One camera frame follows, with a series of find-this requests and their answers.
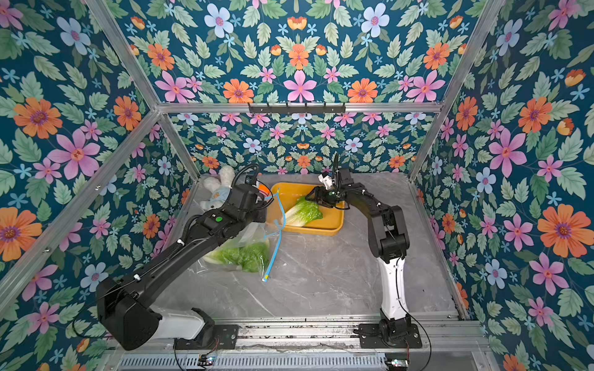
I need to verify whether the spare clear zipper bag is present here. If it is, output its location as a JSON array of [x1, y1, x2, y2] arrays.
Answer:
[[265, 192, 286, 244]]

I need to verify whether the green cabbage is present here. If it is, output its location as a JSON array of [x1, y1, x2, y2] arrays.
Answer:
[[243, 241, 269, 274], [286, 197, 323, 227], [204, 247, 247, 271]]

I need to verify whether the clear zipper bag blue seal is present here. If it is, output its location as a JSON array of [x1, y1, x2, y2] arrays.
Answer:
[[199, 221, 283, 282]]

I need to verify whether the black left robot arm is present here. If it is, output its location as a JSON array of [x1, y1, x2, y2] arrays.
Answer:
[[96, 184, 273, 351]]

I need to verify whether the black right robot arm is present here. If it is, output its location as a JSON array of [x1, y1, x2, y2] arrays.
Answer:
[[306, 183, 412, 346]]

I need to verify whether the white plush bunny blue shirt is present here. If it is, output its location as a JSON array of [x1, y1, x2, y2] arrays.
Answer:
[[200, 165, 235, 211]]

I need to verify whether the yellow plastic tray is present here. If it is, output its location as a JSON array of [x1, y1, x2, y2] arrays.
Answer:
[[267, 182, 344, 237]]

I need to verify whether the black hook rail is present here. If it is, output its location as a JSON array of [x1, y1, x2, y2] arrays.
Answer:
[[247, 103, 347, 115]]

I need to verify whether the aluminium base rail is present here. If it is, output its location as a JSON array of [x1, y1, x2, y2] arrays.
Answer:
[[102, 312, 499, 370]]

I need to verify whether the aluminium frame post left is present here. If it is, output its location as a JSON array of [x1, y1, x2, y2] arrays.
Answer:
[[87, 1, 200, 182]]

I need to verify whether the aluminium frame post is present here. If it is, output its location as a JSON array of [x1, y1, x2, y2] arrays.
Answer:
[[408, 0, 505, 184], [87, 1, 200, 182]]

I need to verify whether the aluminium frame post right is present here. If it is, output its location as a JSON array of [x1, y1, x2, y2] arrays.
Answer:
[[408, 0, 505, 184]]

